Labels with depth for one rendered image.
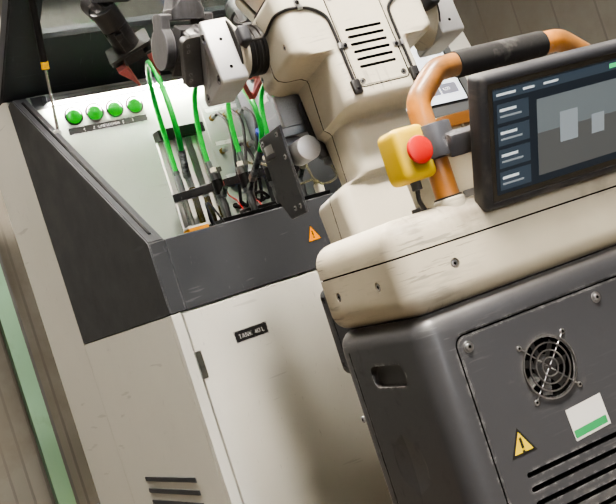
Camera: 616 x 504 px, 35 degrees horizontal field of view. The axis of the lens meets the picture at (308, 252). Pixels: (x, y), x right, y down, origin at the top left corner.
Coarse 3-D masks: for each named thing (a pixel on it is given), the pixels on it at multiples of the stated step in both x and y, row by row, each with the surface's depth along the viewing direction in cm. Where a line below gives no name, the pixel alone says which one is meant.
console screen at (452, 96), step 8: (448, 48) 301; (416, 56) 294; (432, 56) 297; (424, 64) 294; (448, 80) 295; (456, 80) 297; (464, 80) 298; (440, 88) 292; (448, 88) 294; (456, 88) 295; (464, 88) 297; (440, 96) 291; (448, 96) 292; (456, 96) 294; (464, 96) 295; (432, 104) 288; (440, 104) 289; (448, 104) 291; (456, 104) 292; (464, 104) 294; (440, 112) 288; (448, 112) 290; (456, 112) 291
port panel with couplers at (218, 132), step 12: (204, 108) 280; (216, 108) 282; (240, 108) 283; (204, 120) 279; (216, 120) 281; (216, 132) 281; (228, 132) 283; (240, 132) 285; (216, 144) 280; (228, 144) 282; (252, 144) 283; (216, 156) 279; (228, 156) 281; (228, 168) 280; (228, 192) 279
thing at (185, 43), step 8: (184, 32) 166; (192, 32) 164; (184, 40) 159; (192, 40) 159; (184, 48) 159; (192, 48) 160; (200, 48) 161; (184, 56) 160; (192, 56) 161; (200, 56) 161; (184, 64) 161; (192, 64) 161; (200, 64) 162; (184, 72) 161; (192, 72) 162; (200, 72) 163; (184, 80) 163; (192, 80) 163; (200, 80) 163
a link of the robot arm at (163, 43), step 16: (176, 0) 169; (192, 0) 170; (160, 16) 169; (176, 16) 169; (192, 16) 171; (208, 16) 173; (160, 32) 170; (160, 48) 171; (176, 48) 169; (160, 64) 172
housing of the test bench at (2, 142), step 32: (0, 128) 264; (0, 160) 271; (32, 192) 256; (32, 224) 262; (32, 256) 269; (32, 288) 276; (64, 288) 254; (64, 320) 261; (64, 352) 268; (64, 384) 275; (96, 384) 253; (96, 416) 259; (96, 448) 266; (96, 480) 273
